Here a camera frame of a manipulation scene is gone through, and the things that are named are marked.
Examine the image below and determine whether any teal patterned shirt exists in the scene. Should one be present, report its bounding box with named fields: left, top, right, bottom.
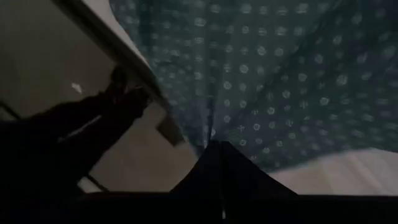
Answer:
left=52, top=0, right=398, bottom=174

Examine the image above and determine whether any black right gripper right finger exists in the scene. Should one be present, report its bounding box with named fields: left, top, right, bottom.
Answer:
left=222, top=140, right=398, bottom=224

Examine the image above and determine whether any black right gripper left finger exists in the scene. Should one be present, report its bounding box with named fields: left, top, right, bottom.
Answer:
left=80, top=140, right=223, bottom=224

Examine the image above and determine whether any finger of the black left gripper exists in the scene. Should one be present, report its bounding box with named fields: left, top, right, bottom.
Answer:
left=105, top=67, right=152, bottom=108

